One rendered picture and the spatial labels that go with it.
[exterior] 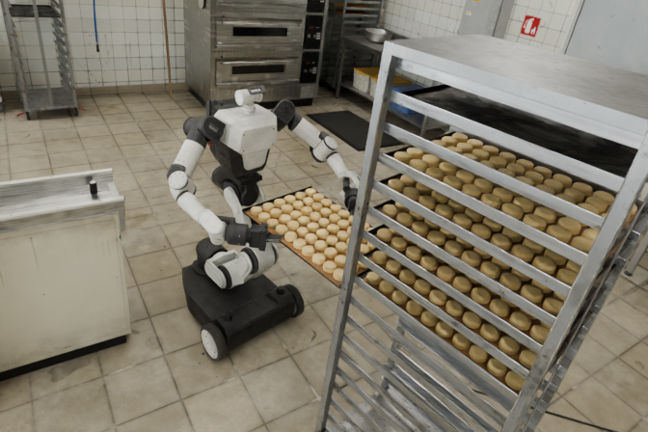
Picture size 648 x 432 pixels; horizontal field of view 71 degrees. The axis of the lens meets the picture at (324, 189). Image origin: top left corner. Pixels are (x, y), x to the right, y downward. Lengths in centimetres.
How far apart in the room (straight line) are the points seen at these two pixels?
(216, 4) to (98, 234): 359
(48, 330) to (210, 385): 81
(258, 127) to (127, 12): 433
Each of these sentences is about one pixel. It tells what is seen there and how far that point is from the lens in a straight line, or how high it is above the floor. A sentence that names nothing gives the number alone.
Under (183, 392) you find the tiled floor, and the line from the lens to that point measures 255.
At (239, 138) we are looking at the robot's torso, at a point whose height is 121.
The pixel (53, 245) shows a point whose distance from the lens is 231.
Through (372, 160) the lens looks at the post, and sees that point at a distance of 131.
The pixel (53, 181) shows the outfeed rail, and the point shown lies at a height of 88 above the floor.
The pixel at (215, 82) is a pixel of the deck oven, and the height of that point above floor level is 41.
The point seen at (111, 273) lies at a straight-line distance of 245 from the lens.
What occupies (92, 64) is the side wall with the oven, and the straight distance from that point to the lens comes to 633.
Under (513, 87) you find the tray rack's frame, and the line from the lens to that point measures 105.
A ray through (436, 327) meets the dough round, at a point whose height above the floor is 105.
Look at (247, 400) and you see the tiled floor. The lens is 251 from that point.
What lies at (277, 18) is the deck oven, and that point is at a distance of 578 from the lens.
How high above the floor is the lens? 203
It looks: 28 degrees down
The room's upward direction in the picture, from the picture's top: 8 degrees clockwise
